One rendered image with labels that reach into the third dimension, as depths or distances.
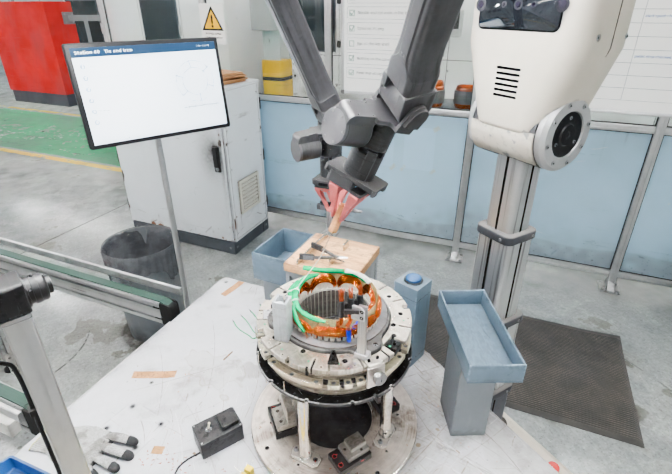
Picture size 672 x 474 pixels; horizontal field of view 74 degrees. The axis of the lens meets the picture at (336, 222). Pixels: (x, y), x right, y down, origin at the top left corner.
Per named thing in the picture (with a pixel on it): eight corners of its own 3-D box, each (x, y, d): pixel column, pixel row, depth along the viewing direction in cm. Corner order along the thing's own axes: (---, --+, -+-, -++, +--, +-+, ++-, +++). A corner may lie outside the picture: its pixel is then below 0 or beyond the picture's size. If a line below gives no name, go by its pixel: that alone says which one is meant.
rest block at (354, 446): (337, 448, 95) (337, 441, 94) (357, 436, 98) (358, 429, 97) (348, 463, 92) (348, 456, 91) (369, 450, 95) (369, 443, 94)
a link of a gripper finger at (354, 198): (342, 233, 78) (363, 189, 74) (310, 212, 80) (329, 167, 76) (358, 222, 84) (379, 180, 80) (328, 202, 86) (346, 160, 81)
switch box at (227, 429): (194, 439, 101) (190, 422, 99) (234, 419, 106) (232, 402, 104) (203, 460, 97) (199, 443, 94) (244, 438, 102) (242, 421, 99)
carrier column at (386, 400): (377, 439, 99) (381, 368, 90) (380, 430, 101) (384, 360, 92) (388, 442, 98) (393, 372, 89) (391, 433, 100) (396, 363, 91)
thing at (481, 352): (502, 465, 96) (527, 365, 83) (452, 466, 95) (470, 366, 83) (468, 378, 118) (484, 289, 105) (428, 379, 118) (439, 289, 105)
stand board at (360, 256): (283, 270, 117) (283, 262, 116) (316, 239, 133) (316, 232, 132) (353, 288, 110) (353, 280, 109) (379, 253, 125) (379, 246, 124)
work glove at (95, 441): (24, 450, 99) (21, 442, 98) (71, 410, 109) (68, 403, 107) (104, 491, 90) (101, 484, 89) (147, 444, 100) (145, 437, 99)
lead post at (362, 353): (366, 362, 80) (368, 309, 75) (353, 357, 81) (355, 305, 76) (370, 356, 81) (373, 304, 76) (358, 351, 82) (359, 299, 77)
